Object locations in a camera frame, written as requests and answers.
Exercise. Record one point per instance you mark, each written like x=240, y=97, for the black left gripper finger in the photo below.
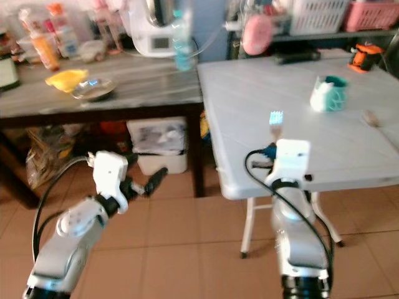
x=158, y=180

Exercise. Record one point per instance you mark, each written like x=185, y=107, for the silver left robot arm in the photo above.
x=68, y=243

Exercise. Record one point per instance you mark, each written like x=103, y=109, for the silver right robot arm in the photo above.
x=299, y=237

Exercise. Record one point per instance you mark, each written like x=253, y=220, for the white storage box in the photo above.
x=159, y=140

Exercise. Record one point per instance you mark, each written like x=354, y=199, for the white plastic folding table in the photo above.
x=249, y=99

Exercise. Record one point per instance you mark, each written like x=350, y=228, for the red round object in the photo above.
x=113, y=129

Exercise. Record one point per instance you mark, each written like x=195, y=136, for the teal mug with white rabbit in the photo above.
x=330, y=94

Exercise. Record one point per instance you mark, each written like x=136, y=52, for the dark wooden table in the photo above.
x=149, y=87

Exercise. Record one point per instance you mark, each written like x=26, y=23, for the clear plastic bag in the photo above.
x=47, y=156

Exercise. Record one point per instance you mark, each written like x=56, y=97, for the black remote control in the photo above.
x=297, y=58

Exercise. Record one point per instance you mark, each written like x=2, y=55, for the shallow metal bowl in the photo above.
x=93, y=90

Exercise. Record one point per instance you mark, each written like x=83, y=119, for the pink round handheld fan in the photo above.
x=258, y=34

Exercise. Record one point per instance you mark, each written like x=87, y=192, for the dark metal shelf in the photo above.
x=312, y=38

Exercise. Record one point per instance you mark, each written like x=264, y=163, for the yellow cloth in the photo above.
x=65, y=80

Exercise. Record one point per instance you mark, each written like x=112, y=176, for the green and white tray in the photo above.
x=9, y=73

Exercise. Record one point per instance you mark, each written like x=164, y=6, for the white charger plug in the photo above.
x=232, y=26

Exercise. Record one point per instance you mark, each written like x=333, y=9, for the clear plastic water bottle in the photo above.
x=183, y=47

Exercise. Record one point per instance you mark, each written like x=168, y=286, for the orange and black device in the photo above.
x=365, y=57

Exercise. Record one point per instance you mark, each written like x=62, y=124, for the white kitchen appliance with display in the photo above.
x=149, y=37

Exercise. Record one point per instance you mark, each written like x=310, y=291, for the white plastic basket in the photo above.
x=321, y=15

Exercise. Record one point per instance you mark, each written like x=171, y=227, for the orange plastic bottle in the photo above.
x=47, y=53

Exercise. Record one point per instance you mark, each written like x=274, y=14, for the clear bottle with orange cap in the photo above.
x=63, y=34

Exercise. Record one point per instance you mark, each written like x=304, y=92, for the pink plastic basket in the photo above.
x=373, y=15

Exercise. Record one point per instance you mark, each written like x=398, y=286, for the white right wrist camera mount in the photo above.
x=290, y=157

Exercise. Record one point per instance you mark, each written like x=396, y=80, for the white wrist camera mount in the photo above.
x=109, y=173
x=290, y=157

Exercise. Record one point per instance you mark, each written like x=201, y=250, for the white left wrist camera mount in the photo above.
x=109, y=173

